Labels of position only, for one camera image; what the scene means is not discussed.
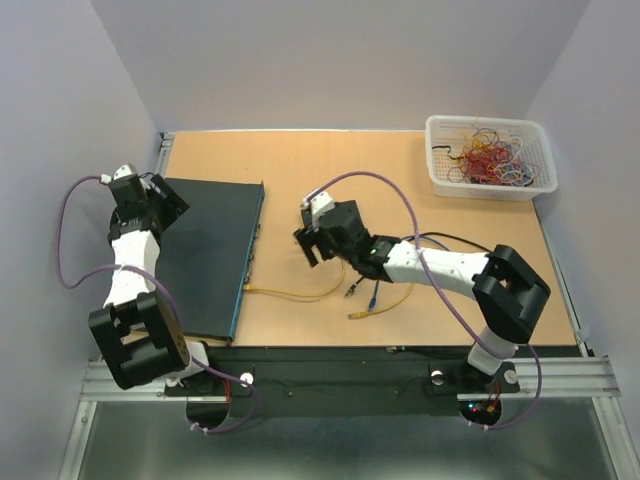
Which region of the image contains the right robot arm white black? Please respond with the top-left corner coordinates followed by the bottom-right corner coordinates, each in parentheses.
top-left (294, 193), bottom-right (551, 390)

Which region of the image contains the aluminium frame rail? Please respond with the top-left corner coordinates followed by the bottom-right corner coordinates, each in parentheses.
top-left (59, 132), bottom-right (624, 480)

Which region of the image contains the white plastic basket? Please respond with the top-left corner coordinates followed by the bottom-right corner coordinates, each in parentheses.
top-left (424, 115), bottom-right (558, 202)

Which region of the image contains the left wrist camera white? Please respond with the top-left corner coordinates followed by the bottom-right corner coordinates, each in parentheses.
top-left (100, 163), bottom-right (138, 185)

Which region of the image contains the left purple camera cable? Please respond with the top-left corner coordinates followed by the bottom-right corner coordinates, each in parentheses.
top-left (54, 174), bottom-right (257, 435)

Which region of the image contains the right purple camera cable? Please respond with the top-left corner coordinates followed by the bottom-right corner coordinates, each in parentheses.
top-left (302, 171), bottom-right (543, 432)

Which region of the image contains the tangled coloured wires bundle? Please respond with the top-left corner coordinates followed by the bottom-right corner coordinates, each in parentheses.
top-left (432, 119), bottom-right (541, 189)

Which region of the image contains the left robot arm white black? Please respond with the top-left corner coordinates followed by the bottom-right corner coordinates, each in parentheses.
top-left (88, 164), bottom-right (223, 394)

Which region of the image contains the blue ethernet cable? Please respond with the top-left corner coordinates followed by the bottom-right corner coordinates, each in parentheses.
top-left (367, 234), bottom-right (451, 308)

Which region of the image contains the purple camera cable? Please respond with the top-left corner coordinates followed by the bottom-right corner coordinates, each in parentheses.
top-left (302, 171), bottom-right (543, 432)
top-left (54, 174), bottom-right (257, 435)

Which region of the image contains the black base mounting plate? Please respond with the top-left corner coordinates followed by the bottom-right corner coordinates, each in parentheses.
top-left (164, 343), bottom-right (521, 419)

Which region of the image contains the black cable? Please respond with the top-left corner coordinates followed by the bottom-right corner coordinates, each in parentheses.
top-left (343, 230), bottom-right (489, 300)

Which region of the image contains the large rack network switch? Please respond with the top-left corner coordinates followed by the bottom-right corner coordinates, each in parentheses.
top-left (156, 178), bottom-right (265, 344)

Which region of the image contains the small black network switch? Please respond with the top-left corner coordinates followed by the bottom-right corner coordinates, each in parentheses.
top-left (301, 208), bottom-right (315, 231)

